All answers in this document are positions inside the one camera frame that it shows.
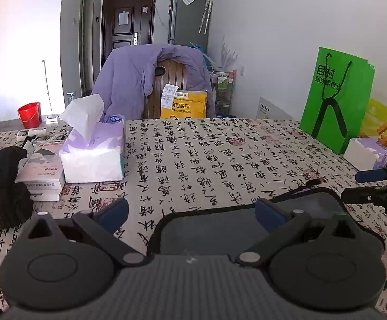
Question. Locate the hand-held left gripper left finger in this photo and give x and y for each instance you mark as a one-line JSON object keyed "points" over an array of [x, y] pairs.
{"points": [[115, 214]]}

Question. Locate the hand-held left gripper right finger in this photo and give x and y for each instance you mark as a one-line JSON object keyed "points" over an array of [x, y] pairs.
{"points": [[269, 215]]}

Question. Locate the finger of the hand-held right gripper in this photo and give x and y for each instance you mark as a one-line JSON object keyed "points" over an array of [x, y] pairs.
{"points": [[359, 195], [369, 175]]}

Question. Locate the small white purple box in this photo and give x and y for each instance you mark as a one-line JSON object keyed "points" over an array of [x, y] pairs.
{"points": [[359, 155]]}

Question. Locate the purple white tissue pack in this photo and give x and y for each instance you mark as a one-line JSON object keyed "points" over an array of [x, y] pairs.
{"points": [[93, 163]]}

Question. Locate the yellow plastic bag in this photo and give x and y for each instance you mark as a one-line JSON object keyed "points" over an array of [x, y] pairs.
{"points": [[379, 115]]}

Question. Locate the green paper bag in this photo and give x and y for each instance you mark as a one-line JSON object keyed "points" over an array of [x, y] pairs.
{"points": [[356, 100]]}

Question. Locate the calligraphy printed tablecloth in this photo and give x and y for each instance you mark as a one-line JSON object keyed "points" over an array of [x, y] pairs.
{"points": [[213, 160]]}

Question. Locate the white printed box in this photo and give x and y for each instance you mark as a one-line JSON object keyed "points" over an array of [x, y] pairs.
{"points": [[42, 170]]}

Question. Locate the white flat panel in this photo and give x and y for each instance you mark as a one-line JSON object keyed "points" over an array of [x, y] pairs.
{"points": [[273, 108]]}

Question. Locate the black cloth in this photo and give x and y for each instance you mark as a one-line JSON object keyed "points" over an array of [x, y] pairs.
{"points": [[3, 173]]}

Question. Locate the white remote control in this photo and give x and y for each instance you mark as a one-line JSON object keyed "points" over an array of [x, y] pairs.
{"points": [[27, 134]]}

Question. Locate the red bucket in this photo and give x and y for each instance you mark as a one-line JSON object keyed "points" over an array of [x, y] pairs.
{"points": [[29, 115]]}

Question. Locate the yellow paper bag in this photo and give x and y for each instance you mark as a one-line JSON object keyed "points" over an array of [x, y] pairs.
{"points": [[195, 106]]}

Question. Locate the metal trolley rack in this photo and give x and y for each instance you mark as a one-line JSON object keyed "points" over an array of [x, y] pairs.
{"points": [[225, 90]]}

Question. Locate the purple jacket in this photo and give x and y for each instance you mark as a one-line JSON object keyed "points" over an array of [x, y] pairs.
{"points": [[123, 80]]}

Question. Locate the brown wooden chair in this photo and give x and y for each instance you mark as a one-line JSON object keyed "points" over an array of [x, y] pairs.
{"points": [[173, 76]]}

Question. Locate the pale dried flowers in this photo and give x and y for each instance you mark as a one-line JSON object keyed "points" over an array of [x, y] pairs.
{"points": [[228, 55]]}

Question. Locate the blue plastic bag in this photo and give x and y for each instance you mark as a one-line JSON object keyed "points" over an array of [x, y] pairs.
{"points": [[206, 58]]}

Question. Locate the dark brown door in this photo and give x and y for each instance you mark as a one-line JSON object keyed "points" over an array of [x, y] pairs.
{"points": [[126, 43]]}

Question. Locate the grey refrigerator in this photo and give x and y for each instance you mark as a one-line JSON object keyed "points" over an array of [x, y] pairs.
{"points": [[186, 23]]}

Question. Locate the clear folded umbrella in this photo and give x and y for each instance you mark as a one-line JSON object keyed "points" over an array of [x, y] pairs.
{"points": [[206, 10]]}

